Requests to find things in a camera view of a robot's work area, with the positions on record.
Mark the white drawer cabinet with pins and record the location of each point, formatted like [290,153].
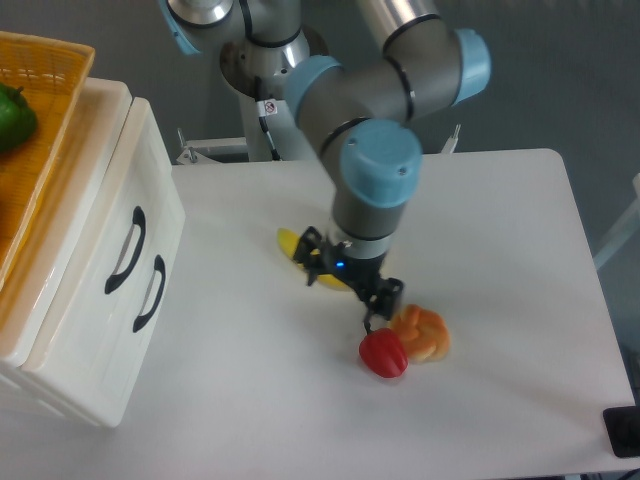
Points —
[79,168]

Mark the orange toy bread knot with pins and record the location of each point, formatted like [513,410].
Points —
[423,334]

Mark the black device at edge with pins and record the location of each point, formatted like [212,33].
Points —
[622,426]

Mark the white table clamp bracket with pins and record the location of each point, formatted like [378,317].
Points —
[451,143]

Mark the white drawer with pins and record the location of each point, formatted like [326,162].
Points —
[136,189]
[109,345]

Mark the red toy bell pepper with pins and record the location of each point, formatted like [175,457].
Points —
[382,352]

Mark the yellow toy banana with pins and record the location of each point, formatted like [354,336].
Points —
[288,241]

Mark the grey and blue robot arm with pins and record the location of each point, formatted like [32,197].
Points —
[298,102]

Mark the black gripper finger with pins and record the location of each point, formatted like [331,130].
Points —
[383,301]
[309,254]

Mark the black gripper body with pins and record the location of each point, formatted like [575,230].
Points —
[361,275]

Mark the yellow wicker basket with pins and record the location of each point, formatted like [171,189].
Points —
[52,74]

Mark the green toy bell pepper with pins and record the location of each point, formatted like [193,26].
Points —
[18,120]

